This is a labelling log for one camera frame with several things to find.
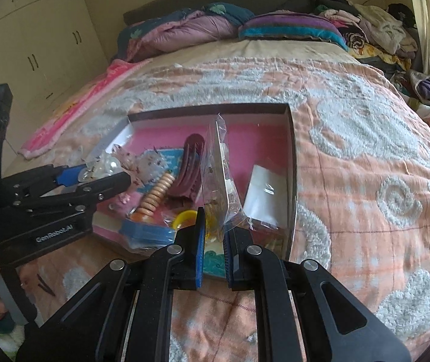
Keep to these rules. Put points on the shallow cardboard box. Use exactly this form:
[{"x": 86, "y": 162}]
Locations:
[{"x": 237, "y": 115}]

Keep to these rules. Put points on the pink towel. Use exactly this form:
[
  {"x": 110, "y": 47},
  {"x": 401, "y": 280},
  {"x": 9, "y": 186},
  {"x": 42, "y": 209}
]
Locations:
[{"x": 79, "y": 109}]

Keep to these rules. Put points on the peach wavy hair clip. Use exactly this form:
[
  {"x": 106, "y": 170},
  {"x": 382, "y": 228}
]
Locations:
[{"x": 156, "y": 194}]

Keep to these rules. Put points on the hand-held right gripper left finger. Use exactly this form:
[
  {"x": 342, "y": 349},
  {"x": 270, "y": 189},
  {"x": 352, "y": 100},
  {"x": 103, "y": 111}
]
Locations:
[{"x": 199, "y": 256}]

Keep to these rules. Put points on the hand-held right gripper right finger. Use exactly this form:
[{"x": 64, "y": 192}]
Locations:
[{"x": 230, "y": 264}]

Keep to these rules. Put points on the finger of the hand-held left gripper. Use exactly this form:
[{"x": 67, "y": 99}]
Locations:
[
  {"x": 70, "y": 176},
  {"x": 102, "y": 186}
]

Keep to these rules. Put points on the purple and teal striped pillow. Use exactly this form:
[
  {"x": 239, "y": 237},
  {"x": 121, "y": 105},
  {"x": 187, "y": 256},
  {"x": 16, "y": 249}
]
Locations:
[{"x": 294, "y": 28}]

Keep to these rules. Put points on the black hair pins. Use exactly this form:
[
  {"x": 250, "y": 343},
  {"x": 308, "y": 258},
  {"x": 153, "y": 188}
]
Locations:
[{"x": 47, "y": 288}]

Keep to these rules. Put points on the teal bead packet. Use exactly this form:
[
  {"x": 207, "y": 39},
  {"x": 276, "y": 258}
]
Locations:
[{"x": 213, "y": 262}]

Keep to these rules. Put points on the orange and white bedspread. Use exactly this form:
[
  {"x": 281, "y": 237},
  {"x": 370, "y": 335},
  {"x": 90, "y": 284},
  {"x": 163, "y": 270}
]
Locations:
[{"x": 350, "y": 177}]

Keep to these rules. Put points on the brown hair claw clip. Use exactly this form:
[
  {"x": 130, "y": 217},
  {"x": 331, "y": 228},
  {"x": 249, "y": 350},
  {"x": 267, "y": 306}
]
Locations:
[{"x": 188, "y": 173}]

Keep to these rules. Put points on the cream wardrobe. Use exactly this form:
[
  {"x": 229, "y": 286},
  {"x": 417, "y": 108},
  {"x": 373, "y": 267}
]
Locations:
[{"x": 37, "y": 37}]

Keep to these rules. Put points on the clear bag with yellow item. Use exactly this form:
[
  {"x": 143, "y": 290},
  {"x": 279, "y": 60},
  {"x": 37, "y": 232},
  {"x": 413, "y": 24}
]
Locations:
[{"x": 218, "y": 166}]

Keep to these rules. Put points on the pink and navy folded quilt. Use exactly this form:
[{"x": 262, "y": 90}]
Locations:
[{"x": 184, "y": 34}]

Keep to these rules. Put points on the beige bed sheet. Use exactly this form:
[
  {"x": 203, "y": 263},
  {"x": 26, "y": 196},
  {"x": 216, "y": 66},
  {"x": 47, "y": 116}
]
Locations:
[{"x": 275, "y": 51}]

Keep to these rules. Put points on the pile of clothes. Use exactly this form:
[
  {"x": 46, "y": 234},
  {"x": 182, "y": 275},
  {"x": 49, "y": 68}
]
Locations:
[{"x": 380, "y": 26}]

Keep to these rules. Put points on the clear packet with white card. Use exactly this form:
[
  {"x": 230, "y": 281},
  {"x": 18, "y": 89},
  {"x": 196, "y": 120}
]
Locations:
[{"x": 263, "y": 200}]

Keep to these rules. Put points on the pink book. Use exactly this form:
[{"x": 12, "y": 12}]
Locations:
[{"x": 260, "y": 139}]

